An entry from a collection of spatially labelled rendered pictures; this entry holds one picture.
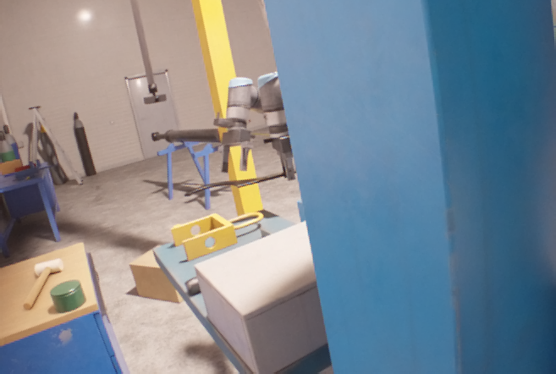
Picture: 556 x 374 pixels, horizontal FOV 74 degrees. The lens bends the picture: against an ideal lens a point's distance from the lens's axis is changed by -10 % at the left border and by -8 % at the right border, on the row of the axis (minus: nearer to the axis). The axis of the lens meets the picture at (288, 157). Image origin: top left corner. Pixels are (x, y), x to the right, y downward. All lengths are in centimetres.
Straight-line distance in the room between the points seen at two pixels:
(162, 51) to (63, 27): 253
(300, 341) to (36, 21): 1080
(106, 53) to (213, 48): 828
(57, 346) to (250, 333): 92
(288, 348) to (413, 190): 47
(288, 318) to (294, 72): 43
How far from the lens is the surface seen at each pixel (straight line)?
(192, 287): 99
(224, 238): 120
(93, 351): 150
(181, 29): 1160
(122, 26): 1129
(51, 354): 149
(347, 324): 42
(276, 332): 68
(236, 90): 154
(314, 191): 37
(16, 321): 153
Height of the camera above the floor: 152
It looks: 12 degrees down
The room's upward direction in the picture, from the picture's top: 11 degrees counter-clockwise
